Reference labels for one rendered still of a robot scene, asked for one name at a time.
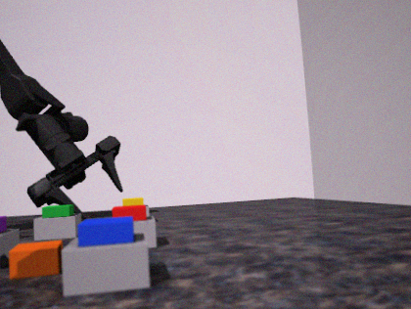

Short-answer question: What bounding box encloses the orange block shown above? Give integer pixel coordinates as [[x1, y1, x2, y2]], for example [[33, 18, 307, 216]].
[[9, 241, 63, 280]]

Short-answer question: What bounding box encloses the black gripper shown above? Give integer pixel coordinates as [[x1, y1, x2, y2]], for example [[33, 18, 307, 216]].
[[27, 132, 122, 219]]

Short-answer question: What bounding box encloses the green button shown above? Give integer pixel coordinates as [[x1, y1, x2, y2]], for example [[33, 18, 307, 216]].
[[33, 204, 82, 241]]

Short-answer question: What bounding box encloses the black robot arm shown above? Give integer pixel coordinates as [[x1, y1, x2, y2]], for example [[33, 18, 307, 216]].
[[0, 40, 89, 150]]

